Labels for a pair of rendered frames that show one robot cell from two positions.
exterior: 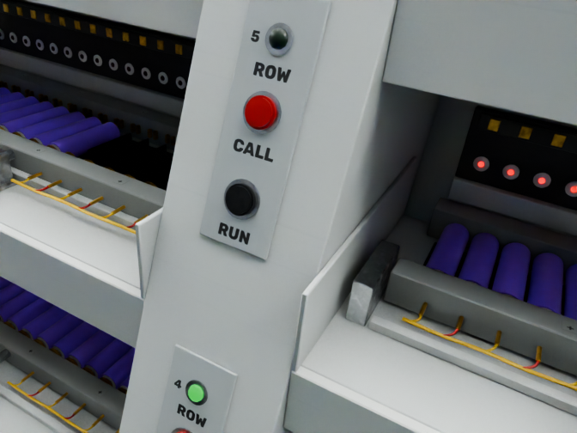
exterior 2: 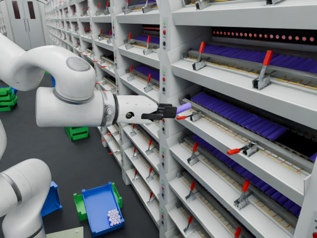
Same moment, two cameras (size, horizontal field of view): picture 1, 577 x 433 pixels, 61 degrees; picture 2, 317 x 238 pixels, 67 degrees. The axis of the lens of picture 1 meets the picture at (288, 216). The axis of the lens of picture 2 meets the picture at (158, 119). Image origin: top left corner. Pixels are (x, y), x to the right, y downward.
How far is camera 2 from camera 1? 0.34 m
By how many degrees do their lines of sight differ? 41
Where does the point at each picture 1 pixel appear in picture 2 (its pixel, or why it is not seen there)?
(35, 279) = (269, 181)
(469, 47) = not seen: outside the picture
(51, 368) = (267, 200)
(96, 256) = (287, 179)
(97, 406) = (282, 215)
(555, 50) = not seen: outside the picture
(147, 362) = (305, 212)
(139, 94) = not seen: hidden behind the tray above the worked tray
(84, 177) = (281, 153)
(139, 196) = (299, 162)
